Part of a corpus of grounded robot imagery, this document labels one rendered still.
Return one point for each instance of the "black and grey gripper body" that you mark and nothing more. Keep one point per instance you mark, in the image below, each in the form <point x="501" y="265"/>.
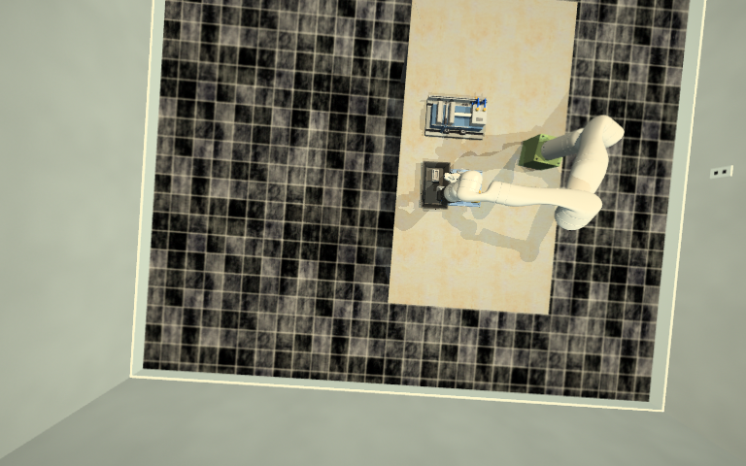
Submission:
<point x="443" y="194"/>

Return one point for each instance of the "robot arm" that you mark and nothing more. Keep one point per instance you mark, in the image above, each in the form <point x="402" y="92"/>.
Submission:
<point x="577" y="203"/>

